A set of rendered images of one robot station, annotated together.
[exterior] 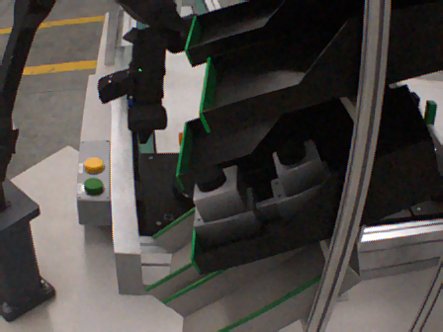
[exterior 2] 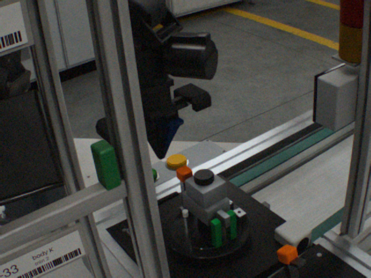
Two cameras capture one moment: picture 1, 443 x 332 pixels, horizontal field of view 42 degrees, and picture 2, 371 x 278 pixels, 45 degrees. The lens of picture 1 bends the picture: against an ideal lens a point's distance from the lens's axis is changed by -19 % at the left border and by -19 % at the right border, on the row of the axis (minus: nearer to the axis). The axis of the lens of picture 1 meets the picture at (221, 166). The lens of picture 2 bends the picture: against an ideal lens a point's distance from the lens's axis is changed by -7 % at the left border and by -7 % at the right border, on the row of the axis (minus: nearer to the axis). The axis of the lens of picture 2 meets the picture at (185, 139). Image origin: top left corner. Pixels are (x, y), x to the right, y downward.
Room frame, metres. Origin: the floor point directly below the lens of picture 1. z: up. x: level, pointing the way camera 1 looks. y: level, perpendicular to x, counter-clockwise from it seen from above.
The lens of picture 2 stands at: (0.79, -0.50, 1.50)
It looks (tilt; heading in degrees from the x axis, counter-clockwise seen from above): 32 degrees down; 69
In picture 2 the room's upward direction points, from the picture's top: 6 degrees counter-clockwise
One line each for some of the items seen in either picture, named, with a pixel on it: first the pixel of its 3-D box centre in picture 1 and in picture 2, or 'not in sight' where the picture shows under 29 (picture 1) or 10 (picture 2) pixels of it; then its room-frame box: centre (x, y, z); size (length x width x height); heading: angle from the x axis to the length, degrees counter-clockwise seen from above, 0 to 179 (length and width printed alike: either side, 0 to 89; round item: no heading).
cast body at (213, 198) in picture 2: not in sight; (209, 196); (1.02, 0.00, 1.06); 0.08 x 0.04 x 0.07; 101
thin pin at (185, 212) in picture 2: not in sight; (187, 232); (0.97, -0.03, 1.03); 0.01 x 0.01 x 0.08; 11
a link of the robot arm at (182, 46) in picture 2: (170, 24); (171, 38); (1.02, 0.10, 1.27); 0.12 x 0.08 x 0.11; 133
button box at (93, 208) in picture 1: (94, 180); (178, 175); (1.06, 0.24, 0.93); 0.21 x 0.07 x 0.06; 11
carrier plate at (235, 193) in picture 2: (212, 193); (208, 239); (1.02, 0.01, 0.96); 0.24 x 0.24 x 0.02; 11
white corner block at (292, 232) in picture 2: not in sight; (293, 238); (1.13, -0.07, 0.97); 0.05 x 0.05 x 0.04; 11
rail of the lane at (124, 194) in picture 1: (123, 137); (267, 158); (1.26, 0.21, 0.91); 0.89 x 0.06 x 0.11; 11
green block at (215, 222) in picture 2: not in sight; (216, 233); (1.01, -0.03, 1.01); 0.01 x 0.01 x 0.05; 11
